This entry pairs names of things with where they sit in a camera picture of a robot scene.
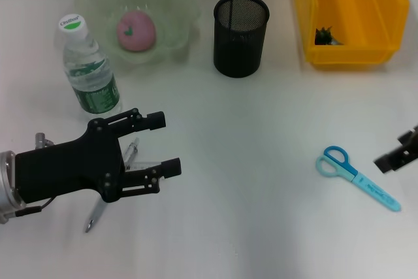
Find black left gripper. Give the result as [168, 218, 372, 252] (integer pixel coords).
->
[14, 108, 167, 205]

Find transparent plastic ruler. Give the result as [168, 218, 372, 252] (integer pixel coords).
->
[125, 160, 163, 172]

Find blue scissors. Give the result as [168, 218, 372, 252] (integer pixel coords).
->
[315, 145, 402, 214]

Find clear green-label water bottle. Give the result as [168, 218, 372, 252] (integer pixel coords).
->
[57, 13, 123, 122]

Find grey white ballpoint pen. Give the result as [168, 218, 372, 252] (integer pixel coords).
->
[84, 137, 140, 233]

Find pink toy peach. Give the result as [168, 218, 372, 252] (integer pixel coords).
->
[116, 10, 157, 52]

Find green plastic wrapper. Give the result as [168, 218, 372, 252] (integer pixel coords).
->
[313, 25, 344, 46]

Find translucent green fruit bowl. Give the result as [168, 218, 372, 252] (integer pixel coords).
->
[74, 0, 202, 73]

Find black mesh pen holder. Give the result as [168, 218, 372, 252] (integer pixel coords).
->
[213, 0, 270, 79]

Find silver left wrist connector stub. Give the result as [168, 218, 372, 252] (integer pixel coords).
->
[35, 132, 55, 149]

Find yellow plastic bin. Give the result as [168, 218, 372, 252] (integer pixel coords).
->
[293, 0, 411, 71]

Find left wrist cable with plug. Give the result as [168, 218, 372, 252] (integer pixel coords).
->
[14, 196, 54, 218]

